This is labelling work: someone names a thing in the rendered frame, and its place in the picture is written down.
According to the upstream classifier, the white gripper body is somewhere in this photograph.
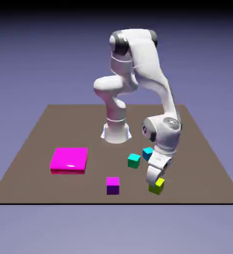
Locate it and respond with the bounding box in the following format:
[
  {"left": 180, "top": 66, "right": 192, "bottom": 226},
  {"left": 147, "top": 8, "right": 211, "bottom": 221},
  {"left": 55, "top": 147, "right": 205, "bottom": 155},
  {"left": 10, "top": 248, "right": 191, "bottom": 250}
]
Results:
[{"left": 146, "top": 165, "right": 166, "bottom": 188}]

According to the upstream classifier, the small yellow cube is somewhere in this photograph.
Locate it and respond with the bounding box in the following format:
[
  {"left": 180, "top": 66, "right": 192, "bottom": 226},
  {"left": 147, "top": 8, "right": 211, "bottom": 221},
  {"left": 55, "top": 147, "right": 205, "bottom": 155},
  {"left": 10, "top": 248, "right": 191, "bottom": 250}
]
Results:
[{"left": 148, "top": 178, "right": 165, "bottom": 195}]

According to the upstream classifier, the small blue cube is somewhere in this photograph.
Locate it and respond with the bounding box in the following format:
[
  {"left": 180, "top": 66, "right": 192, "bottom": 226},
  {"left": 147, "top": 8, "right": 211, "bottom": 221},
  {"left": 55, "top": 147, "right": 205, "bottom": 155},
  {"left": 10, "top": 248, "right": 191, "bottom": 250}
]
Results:
[{"left": 142, "top": 147, "right": 154, "bottom": 162}]

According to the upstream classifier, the small green cube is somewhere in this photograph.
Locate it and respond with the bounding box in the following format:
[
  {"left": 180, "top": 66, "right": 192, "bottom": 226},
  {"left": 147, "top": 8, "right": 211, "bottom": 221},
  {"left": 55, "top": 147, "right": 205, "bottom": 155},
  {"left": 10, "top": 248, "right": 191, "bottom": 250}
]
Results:
[{"left": 127, "top": 153, "right": 141, "bottom": 170}]

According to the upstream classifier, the small purple cube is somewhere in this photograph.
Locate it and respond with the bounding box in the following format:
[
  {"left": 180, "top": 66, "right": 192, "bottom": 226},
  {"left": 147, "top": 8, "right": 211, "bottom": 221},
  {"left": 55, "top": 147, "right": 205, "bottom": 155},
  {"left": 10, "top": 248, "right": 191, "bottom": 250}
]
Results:
[{"left": 106, "top": 177, "right": 120, "bottom": 195}]

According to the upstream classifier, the large magenta box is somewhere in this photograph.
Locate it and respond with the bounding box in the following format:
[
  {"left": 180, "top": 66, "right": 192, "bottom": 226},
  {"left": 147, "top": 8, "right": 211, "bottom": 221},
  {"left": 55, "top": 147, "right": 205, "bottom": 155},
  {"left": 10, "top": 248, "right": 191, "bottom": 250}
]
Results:
[{"left": 50, "top": 147, "right": 88, "bottom": 175}]

